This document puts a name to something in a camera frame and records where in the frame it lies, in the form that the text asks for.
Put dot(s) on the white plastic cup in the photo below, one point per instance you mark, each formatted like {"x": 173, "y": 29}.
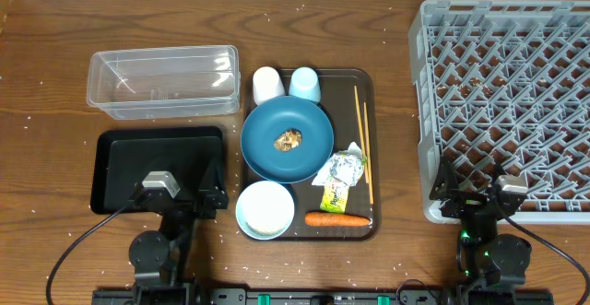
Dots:
{"x": 267, "y": 85}

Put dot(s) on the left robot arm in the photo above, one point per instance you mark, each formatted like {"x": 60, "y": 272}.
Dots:
{"x": 160, "y": 256}

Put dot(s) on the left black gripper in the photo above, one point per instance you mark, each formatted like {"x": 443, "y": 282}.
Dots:
{"x": 219, "y": 201}

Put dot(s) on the dark brown serving tray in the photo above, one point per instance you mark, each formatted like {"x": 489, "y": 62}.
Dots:
{"x": 338, "y": 102}

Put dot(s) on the clear plastic bin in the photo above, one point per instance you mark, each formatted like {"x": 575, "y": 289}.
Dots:
{"x": 170, "y": 82}

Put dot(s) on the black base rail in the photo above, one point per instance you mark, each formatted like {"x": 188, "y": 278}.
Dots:
{"x": 236, "y": 296}

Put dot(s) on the wooden chopstick right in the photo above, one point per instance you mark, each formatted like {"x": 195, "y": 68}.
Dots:
{"x": 368, "y": 152}

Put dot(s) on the light blue bowl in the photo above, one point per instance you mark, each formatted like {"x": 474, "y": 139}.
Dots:
{"x": 242, "y": 213}

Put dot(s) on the orange carrot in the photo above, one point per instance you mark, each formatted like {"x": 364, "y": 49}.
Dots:
{"x": 324, "y": 219}

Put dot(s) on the black waste tray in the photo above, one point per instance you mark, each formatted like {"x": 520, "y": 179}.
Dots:
{"x": 122, "y": 157}

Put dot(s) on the wooden chopstick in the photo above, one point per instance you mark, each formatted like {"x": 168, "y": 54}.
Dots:
{"x": 368, "y": 152}
{"x": 360, "y": 127}

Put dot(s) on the dried brown mushroom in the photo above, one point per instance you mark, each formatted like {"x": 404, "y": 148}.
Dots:
{"x": 288, "y": 140}

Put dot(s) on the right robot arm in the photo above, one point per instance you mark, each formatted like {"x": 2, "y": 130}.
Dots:
{"x": 494, "y": 263}

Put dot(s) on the foil snack wrapper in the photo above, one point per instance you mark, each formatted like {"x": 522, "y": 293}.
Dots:
{"x": 335, "y": 197}

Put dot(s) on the light blue plastic cup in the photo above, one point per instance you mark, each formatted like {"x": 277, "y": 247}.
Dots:
{"x": 304, "y": 84}

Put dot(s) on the dark blue plate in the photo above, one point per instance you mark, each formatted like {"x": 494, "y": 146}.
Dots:
{"x": 268, "y": 121}

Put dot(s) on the wooden chopstick left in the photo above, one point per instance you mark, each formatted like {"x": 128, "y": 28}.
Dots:
{"x": 360, "y": 127}

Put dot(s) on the grey dishwasher rack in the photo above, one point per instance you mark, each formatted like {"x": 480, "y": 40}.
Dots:
{"x": 505, "y": 82}

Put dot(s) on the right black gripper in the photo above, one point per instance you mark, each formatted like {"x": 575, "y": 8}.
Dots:
{"x": 466, "y": 201}

